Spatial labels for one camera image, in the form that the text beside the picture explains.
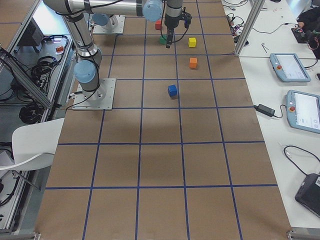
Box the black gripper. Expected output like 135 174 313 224
164 14 181 49

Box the red wooden block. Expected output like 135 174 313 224
155 20 162 31

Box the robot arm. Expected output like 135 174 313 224
91 13 119 28
44 0 192 102

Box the green wooden block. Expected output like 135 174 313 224
159 35 167 45

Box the yellow wooden block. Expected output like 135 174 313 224
188 37 197 48

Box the orange wooden block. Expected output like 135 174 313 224
189 57 198 69

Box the blue wooden block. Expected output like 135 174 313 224
167 84 178 98

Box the black power adapter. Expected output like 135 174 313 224
253 104 275 117

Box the far teach pendant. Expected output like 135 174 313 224
269 53 311 83

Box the teach pendant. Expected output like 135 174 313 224
286 90 320 134
269 53 311 83

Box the near teach pendant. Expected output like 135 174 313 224
286 90 320 134

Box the white chair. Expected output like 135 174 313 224
0 118 65 171

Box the black tablet device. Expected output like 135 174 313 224
294 173 320 218

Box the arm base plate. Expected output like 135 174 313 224
91 14 125 35
72 78 116 111

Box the aluminium frame post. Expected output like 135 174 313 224
234 0 265 57

